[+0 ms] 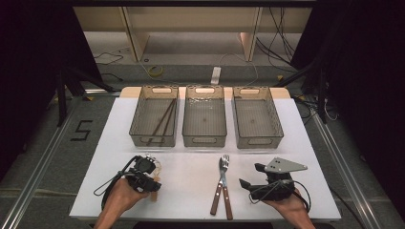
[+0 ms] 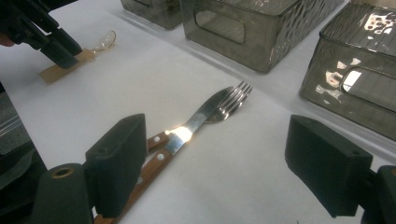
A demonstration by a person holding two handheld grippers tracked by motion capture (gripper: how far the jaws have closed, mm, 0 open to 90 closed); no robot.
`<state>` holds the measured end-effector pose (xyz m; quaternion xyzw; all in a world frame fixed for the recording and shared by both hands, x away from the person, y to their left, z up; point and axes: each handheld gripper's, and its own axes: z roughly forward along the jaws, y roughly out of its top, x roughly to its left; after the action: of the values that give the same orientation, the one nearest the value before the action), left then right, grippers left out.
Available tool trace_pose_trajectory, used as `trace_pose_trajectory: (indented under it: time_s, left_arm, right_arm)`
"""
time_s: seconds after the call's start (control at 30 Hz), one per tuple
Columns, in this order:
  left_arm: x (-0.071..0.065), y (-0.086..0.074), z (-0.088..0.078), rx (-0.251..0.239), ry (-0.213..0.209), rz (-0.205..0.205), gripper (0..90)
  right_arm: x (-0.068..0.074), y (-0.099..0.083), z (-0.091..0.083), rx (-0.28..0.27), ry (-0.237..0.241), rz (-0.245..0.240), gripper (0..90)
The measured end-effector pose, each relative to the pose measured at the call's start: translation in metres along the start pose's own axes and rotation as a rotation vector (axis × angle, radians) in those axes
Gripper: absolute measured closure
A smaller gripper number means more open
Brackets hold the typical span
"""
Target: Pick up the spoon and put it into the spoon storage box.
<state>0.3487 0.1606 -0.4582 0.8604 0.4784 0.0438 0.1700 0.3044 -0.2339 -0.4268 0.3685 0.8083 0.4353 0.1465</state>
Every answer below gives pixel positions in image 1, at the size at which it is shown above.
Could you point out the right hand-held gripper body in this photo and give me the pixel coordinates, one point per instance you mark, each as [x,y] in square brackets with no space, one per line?
[277,189]

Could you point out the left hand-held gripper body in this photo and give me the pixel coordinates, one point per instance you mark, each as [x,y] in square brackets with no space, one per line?
[138,181]

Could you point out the translucent grey plastic basket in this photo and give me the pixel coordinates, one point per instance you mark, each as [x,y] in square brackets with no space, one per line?
[149,117]
[203,120]
[256,120]

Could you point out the person's left hand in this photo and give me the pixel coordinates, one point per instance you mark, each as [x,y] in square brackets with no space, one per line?
[122,198]

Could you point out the person's right hand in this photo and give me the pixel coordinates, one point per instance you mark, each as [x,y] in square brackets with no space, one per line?
[296,208]

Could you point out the black metal stand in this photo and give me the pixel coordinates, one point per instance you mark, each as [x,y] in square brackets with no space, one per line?
[61,95]
[322,95]

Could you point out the white power strip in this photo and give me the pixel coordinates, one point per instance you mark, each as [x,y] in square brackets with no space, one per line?
[216,75]

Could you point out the black curtain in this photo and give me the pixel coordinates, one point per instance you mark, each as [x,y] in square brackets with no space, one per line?
[28,63]
[366,79]

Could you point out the light wooden shelf unit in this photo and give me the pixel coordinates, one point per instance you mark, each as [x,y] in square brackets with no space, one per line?
[191,19]

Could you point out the short aluminium floor rail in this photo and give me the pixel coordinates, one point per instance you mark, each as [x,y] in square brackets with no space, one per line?
[102,92]

